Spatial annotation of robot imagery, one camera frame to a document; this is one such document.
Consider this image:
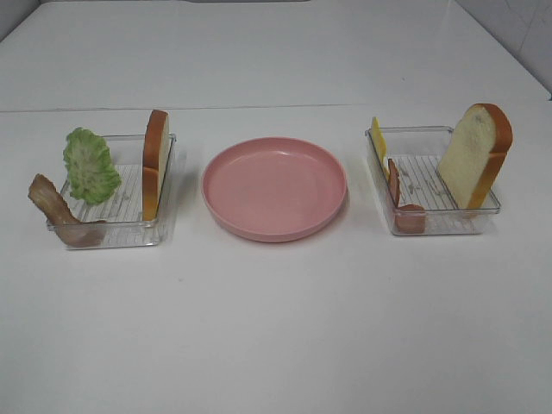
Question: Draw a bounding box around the pink round plate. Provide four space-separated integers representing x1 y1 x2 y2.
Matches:
202 137 348 242

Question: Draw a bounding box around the brown bacon strip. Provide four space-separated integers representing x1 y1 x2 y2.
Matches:
28 173 105 248

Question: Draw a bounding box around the clear right plastic tray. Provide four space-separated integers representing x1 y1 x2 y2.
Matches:
365 126 501 236

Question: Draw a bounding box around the bread slice in right tray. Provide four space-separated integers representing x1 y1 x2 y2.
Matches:
437 103 513 210

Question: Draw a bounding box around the bread slice from tray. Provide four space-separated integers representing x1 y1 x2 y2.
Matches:
142 110 171 221

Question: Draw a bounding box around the green lettuce leaf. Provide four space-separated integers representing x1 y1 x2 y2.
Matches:
63 127 122 205

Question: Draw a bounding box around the clear plastic tray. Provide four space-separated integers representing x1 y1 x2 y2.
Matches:
365 126 501 236
46 133 176 250

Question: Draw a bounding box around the clear left plastic tray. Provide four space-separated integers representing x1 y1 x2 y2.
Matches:
46 133 176 250

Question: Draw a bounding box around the yellow cheese slice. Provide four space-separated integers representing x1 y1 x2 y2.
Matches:
371 116 389 180

